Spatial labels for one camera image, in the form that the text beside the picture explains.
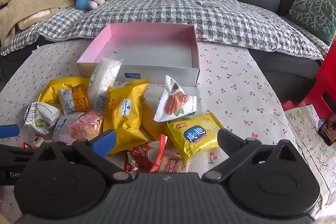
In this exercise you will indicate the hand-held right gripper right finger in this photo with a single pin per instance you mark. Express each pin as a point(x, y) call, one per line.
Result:
point(227, 142)

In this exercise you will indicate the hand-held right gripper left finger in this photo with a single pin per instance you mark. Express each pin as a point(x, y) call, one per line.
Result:
point(105, 142)

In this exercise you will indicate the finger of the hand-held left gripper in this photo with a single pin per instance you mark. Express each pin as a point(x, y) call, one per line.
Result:
point(9, 131)

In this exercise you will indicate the pink rice crisp bar packet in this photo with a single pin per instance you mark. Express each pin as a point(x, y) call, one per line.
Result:
point(84, 125)

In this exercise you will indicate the small red white candy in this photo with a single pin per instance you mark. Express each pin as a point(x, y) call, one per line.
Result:
point(36, 141)

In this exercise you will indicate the large yellow snack packet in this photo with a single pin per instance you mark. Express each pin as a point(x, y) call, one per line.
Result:
point(126, 119)
point(56, 87)

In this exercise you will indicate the yellow square cracker packet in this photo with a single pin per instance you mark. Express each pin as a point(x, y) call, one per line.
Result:
point(194, 137)

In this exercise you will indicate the white green-print nut packet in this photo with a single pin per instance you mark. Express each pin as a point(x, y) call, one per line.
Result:
point(42, 116)

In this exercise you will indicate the red snack packet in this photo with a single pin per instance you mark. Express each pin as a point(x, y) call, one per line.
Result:
point(143, 155)

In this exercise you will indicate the small grey orange snack packet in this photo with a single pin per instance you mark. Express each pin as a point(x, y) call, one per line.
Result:
point(76, 98)

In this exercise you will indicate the orange clear pastry packet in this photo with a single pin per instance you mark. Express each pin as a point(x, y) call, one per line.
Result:
point(173, 165)

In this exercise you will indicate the clear white cake packet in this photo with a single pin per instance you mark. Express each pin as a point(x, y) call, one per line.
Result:
point(103, 79)

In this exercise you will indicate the white pecan-print nut packet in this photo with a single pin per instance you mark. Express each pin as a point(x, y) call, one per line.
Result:
point(173, 103)

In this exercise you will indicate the pink-lined white cardboard box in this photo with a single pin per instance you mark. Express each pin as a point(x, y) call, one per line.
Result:
point(152, 50)

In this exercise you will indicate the cherry-print tablecloth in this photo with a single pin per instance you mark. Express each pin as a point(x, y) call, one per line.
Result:
point(236, 87)

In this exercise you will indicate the floral-print cloth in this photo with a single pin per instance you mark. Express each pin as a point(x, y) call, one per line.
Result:
point(307, 140)

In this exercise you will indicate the black smartphone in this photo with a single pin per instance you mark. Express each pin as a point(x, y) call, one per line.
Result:
point(329, 129)

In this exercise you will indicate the red plastic stool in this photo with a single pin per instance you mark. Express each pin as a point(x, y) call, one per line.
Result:
point(325, 74)

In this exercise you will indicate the grey checkered quilt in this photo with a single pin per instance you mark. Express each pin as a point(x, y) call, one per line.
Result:
point(183, 11)

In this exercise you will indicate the white tissue packet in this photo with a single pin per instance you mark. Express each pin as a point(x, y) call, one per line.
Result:
point(210, 3)

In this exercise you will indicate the green branch-print cushion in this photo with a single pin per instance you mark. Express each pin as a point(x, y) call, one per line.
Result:
point(312, 8)

